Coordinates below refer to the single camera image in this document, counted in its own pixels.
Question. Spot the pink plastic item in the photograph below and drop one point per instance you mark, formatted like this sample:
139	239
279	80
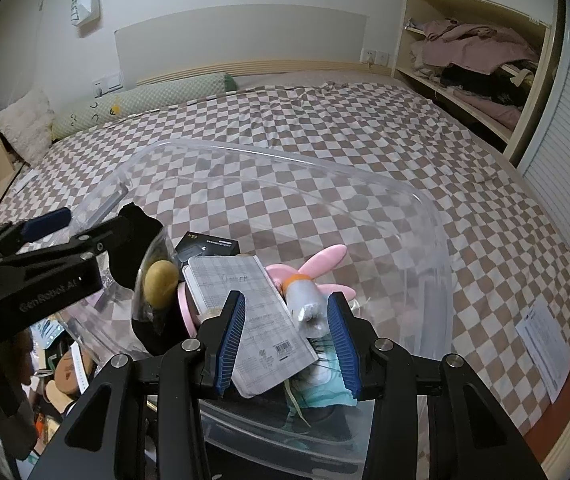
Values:
187	312

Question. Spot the pile of pink clothes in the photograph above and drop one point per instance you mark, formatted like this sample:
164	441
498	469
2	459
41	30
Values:
470	45

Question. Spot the checkered bedsheet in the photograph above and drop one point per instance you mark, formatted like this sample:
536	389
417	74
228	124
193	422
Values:
365	135

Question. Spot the black cardboard box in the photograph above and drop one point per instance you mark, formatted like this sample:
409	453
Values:
210	247

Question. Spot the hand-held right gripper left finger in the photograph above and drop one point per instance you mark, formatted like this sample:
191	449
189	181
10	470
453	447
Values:
230	342

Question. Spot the green bolster pillow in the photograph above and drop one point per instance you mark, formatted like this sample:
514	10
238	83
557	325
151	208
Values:
140	100

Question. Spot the wooden headboard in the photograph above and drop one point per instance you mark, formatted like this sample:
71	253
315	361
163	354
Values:
290	67

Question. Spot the teal cloth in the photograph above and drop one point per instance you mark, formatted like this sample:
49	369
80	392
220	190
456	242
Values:
325	390

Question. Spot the white paper sheet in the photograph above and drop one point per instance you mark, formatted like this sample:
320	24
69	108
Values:
545	350

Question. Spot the silver foil box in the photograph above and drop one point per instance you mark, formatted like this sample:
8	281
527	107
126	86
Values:
265	310

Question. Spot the clear plastic container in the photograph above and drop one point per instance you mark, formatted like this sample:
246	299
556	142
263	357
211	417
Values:
390	270

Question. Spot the folded pink clothes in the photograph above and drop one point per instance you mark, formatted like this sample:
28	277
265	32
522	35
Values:
495	107

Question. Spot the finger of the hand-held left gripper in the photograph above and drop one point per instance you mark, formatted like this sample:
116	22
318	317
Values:
85	245
45	222

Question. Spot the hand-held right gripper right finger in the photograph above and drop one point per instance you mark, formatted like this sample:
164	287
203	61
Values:
345	347

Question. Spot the white fluffy pillow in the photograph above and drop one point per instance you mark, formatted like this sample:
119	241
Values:
25	120

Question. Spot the wardrobe shelf unit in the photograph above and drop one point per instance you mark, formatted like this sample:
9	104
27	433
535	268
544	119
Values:
400	35

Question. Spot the yellow round toy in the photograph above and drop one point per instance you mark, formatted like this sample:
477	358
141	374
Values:
160	277

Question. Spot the black clothes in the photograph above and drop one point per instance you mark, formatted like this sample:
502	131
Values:
485	85

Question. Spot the white headboard panel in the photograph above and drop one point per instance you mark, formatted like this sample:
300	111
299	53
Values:
240	45

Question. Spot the white wall socket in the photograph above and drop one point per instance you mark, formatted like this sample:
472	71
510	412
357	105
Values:
375	57
107	84

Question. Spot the brown plush toy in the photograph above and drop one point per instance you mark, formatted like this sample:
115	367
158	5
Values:
65	375

